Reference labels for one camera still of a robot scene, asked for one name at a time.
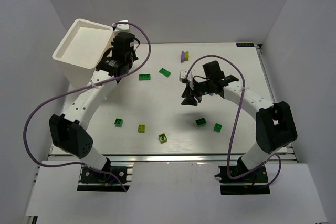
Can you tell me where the lime lego brick top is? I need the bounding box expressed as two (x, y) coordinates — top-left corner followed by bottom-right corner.
(184, 51), (189, 61)

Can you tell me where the white drawer cabinet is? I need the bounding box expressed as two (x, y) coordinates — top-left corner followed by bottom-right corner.
(52, 19), (113, 89)

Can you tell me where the lime lego with stud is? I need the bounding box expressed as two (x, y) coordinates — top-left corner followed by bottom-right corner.
(158, 133), (167, 144)

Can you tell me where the lime square lego brick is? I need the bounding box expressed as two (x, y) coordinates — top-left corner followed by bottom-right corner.
(138, 124), (145, 133)

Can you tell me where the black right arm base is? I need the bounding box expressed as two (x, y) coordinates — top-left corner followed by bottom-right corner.
(214, 166), (270, 195)

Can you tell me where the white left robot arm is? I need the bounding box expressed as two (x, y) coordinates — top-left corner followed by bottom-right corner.
(49, 32), (139, 172)

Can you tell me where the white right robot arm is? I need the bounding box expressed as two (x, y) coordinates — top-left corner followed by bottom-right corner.
(179, 61), (298, 179)

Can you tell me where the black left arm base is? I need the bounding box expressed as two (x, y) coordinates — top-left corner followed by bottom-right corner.
(77, 164), (132, 193)

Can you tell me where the green lego brick lower right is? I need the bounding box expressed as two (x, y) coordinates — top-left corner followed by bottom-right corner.
(195, 118), (207, 127)

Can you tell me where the green flat lego long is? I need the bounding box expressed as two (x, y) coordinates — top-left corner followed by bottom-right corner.
(139, 74), (151, 81)

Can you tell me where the green lego brick tilted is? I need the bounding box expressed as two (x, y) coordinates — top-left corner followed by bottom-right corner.
(159, 68), (171, 77)

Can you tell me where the green small lego right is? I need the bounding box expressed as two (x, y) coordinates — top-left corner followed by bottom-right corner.
(213, 123), (222, 132)

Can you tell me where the green small lego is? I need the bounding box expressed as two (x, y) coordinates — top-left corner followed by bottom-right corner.
(114, 118), (123, 127)
(213, 123), (222, 132)

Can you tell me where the green small lego left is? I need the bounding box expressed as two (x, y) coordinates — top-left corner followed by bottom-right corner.
(114, 118), (123, 127)

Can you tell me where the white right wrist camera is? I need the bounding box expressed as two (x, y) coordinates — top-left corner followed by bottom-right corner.
(179, 70), (194, 90)

